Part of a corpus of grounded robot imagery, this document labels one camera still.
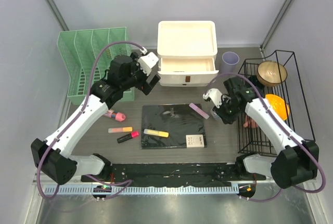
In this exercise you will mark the pink cup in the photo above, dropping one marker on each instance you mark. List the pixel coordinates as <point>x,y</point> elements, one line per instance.
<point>249,123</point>

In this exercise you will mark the orange bowl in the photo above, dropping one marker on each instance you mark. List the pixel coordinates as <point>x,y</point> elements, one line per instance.
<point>279,105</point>

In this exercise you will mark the white cable duct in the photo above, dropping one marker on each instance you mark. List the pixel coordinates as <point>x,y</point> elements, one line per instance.
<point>94,189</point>

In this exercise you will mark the black cup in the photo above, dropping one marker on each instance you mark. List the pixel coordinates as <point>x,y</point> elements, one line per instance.
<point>254,80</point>

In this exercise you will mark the wooden bowl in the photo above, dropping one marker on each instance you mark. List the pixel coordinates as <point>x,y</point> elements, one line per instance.
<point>271,73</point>

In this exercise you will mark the white eraser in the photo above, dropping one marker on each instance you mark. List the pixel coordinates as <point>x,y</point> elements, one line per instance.
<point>195,141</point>

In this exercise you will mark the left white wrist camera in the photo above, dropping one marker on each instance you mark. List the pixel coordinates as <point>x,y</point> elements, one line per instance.
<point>147,61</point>

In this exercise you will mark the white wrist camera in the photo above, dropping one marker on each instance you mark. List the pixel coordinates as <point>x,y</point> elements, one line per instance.
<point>213,95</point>
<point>147,61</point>

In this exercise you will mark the pink capped pen bundle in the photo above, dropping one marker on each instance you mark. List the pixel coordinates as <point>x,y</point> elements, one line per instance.
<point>117,116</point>

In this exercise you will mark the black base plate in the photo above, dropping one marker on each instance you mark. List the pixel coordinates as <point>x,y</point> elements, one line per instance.
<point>175,175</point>

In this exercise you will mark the black pink highlighter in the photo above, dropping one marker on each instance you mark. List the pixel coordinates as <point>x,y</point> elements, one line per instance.
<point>127,137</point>

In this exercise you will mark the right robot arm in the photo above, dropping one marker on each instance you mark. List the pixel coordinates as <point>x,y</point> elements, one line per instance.
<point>297,159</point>

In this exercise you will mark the black notebook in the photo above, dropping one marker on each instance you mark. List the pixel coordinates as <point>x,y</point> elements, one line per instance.
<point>178,120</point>

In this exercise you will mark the white drawer cabinet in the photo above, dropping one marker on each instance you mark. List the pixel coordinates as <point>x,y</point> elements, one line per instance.
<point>186,40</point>

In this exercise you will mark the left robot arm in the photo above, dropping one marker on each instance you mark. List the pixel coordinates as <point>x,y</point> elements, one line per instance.
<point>53,156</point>

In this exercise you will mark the black wire rack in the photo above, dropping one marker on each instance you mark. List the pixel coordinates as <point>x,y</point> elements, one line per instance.
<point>291,90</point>

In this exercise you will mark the orange highlighter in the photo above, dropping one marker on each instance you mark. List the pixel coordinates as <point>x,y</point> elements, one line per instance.
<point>120,130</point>

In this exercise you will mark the white drawer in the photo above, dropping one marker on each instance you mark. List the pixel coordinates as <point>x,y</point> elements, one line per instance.
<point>187,71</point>
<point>183,85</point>

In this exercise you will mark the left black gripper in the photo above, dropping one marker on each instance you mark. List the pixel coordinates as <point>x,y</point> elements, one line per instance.
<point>143,86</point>

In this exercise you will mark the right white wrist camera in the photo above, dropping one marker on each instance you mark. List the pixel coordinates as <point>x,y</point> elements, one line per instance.
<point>213,95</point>

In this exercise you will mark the clear paperclip jar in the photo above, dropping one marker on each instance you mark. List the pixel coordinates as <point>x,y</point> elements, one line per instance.
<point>216,117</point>

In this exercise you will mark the purple cup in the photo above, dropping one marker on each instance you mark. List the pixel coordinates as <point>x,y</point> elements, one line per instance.
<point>229,61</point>

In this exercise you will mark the green file organizer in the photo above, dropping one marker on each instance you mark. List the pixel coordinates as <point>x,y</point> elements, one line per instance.
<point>79,49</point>

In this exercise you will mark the yellow highlighter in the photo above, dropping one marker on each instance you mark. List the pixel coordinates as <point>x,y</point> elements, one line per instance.
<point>156,133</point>

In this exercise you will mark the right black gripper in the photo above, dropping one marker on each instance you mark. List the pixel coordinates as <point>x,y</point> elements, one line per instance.
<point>227,119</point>

